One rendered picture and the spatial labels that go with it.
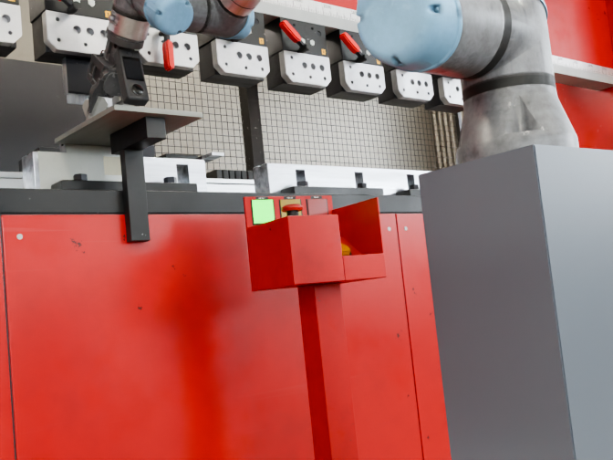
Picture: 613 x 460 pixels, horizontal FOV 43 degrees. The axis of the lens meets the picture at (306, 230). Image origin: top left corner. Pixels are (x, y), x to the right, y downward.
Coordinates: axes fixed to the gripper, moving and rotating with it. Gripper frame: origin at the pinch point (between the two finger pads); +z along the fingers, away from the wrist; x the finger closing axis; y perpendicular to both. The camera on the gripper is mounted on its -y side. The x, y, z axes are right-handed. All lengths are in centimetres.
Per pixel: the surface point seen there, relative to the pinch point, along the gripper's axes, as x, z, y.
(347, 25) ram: -73, -25, 24
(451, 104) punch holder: -114, -11, 13
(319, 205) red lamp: -32.2, -2.5, -31.9
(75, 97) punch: 3.6, -3.0, 9.8
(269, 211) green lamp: -20.7, -0.7, -31.1
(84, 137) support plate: 6.0, -0.3, -3.0
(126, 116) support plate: 5.4, -11.1, -15.6
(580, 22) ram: -194, -40, 37
